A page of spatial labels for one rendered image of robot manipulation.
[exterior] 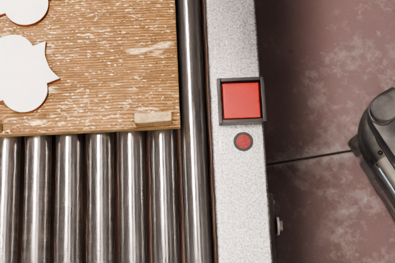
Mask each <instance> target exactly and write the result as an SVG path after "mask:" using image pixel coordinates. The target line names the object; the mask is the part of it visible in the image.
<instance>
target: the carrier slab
mask: <svg viewBox="0 0 395 263"><path fill-rule="evenodd" d="M6 35H19V36H23V37H24V38H26V39H27V40H29V41H30V43H31V44H32V46H34V45H37V44H39V43H42V42H45V41H46V42H47V45H46V59H47V62H48V65H49V67H50V69H51V71H53V73H54V74H56V75H57V76H58V77H59V78H60V79H61V80H59V81H57V82H55V83H51V84H50V85H48V97H47V100H46V102H45V103H44V104H43V106H42V107H40V108H39V109H38V110H36V111H34V112H32V113H27V114H22V113H17V112H14V111H13V110H11V109H10V108H9V107H8V106H7V105H6V104H5V102H2V103H0V123H2V133H0V137H17V136H42V135H55V134H80V133H105V132H129V131H142V130H167V129H180V101H179V74H178V47H177V33H176V6H175V0H50V1H49V11H48V14H47V16H46V17H45V19H44V20H43V21H41V22H40V23H38V24H37V25H34V26H30V27H21V26H18V25H16V24H14V23H12V22H11V21H10V20H9V19H8V17H7V16H3V17H0V38H2V37H4V36H6ZM154 112H172V124H171V125H165V126H143V127H136V126H135V120H134V114H135V113H154Z"/></svg>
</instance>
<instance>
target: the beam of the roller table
mask: <svg viewBox="0 0 395 263"><path fill-rule="evenodd" d="M205 22H206V46H207V70H208V83H209V107H210V131H211V144H212V169H213V192H214V205H215V230H216V253H217V263H274V262H273V245H272V229H271V220H270V204H269V188H268V178H267V162H266V146H265V129H264V124H252V125H237V126H223V125H222V126H219V119H218V108H217V85H216V80H217V78H230V77H260V62H259V45H258V37H257V20H256V4H255V0H205ZM240 132H246V133H249V134H250V135H251V136H252V137H253V146H252V148H251V149H250V150H248V151H240V150H238V149H237V148H236V147H235V146H234V144H233V139H234V137H235V135H237V134H238V133H240Z"/></svg>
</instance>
